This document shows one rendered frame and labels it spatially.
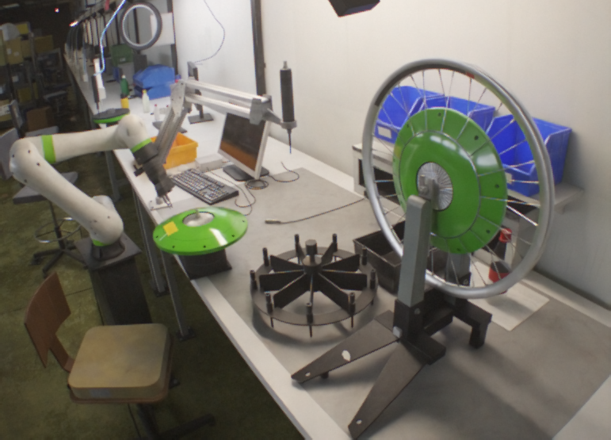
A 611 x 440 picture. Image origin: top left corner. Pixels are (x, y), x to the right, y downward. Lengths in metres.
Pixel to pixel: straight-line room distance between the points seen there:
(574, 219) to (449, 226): 0.61
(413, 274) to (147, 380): 1.00
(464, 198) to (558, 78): 0.63
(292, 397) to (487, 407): 0.44
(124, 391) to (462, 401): 1.09
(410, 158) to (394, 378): 0.47
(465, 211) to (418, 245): 0.12
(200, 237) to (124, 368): 0.59
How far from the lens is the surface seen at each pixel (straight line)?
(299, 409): 1.07
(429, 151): 0.96
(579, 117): 1.41
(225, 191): 2.09
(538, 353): 1.26
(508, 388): 1.15
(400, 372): 1.05
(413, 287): 1.02
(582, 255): 1.52
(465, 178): 0.91
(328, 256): 1.40
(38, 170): 1.71
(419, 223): 0.95
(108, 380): 1.69
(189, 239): 1.42
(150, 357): 1.73
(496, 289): 0.98
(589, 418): 1.14
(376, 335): 1.12
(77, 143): 1.88
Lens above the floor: 1.73
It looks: 24 degrees down
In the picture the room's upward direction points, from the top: 3 degrees counter-clockwise
